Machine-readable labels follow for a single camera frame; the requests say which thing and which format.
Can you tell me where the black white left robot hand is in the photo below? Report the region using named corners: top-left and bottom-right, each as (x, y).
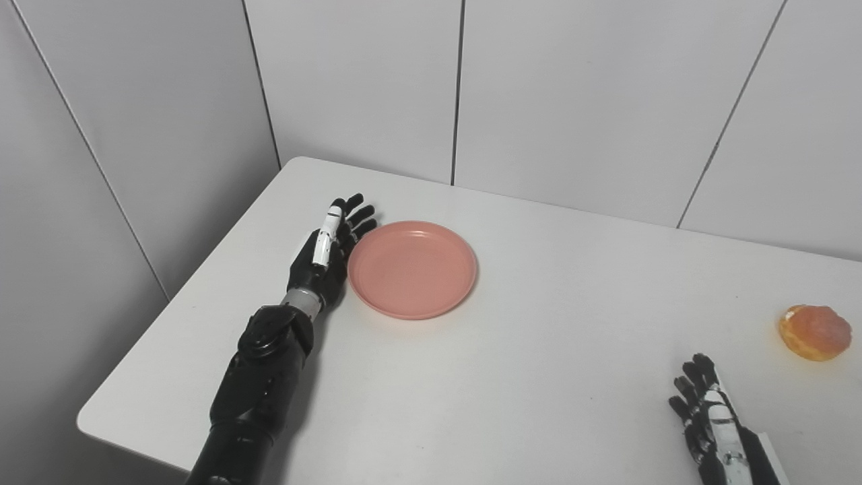
top-left (286, 193), bottom-right (378, 313)

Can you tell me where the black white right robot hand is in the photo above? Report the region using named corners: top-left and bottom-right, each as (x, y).
top-left (668, 353), bottom-right (793, 485)

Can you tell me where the pink round plate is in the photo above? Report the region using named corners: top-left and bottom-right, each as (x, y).
top-left (347, 220), bottom-right (478, 321)

